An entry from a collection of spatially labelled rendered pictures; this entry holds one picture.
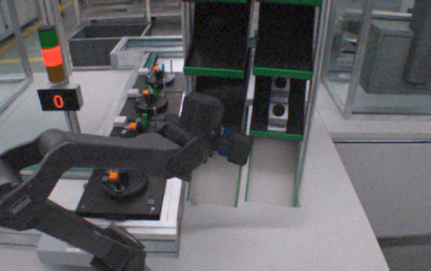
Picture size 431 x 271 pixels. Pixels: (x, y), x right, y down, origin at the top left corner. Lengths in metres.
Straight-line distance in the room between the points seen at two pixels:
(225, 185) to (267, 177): 0.12
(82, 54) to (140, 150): 2.51
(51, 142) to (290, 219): 0.82
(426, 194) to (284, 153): 1.19
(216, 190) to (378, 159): 0.98
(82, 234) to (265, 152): 0.60
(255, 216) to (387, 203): 1.01
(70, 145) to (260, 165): 0.63
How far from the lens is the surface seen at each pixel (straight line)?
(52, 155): 0.43
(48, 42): 1.03
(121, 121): 1.35
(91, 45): 2.94
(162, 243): 0.96
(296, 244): 1.05
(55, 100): 1.09
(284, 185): 0.97
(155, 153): 0.53
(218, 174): 0.96
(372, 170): 1.77
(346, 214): 1.18
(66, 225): 0.50
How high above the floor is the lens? 1.65
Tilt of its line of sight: 33 degrees down
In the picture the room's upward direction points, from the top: straight up
